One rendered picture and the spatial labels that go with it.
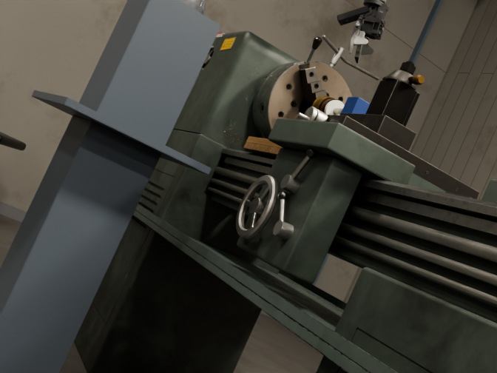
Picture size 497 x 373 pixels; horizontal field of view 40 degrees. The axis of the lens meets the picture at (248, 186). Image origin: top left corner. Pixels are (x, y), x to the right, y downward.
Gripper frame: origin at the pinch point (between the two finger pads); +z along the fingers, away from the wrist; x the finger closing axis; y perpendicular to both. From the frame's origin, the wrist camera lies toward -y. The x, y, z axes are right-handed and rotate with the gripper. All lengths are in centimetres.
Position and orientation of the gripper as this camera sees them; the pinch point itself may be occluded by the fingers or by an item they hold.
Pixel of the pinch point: (351, 56)
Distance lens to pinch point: 241.2
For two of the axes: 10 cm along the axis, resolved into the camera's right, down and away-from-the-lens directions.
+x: 3.5, 1.0, 9.3
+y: 8.9, 2.7, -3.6
